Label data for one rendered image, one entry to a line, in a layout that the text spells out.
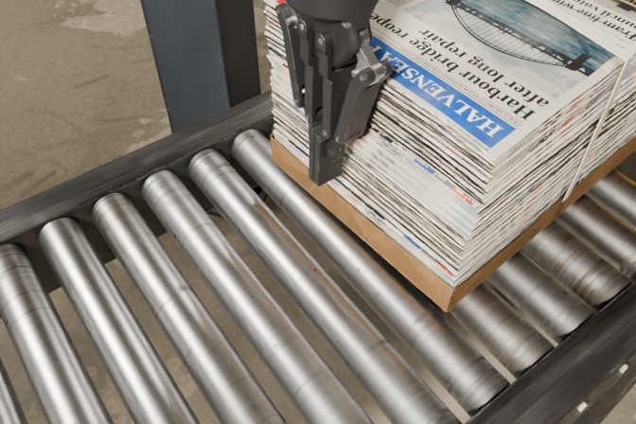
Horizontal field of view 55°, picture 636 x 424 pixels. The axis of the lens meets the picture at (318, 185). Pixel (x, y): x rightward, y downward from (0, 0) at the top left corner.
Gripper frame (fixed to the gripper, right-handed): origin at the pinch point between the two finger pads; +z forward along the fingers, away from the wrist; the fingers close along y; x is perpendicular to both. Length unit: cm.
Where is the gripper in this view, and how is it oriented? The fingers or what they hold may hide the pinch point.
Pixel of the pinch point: (326, 151)
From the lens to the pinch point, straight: 59.2
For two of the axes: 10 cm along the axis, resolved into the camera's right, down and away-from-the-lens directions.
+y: -5.9, -5.9, 5.4
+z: -0.1, 6.8, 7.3
